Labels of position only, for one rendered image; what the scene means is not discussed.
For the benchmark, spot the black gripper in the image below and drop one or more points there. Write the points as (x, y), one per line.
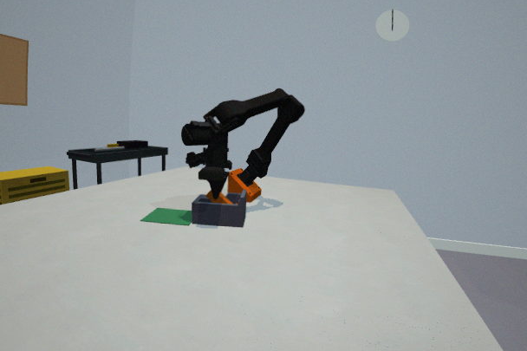
(214, 172)

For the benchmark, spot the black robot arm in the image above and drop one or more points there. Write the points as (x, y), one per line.
(233, 114)

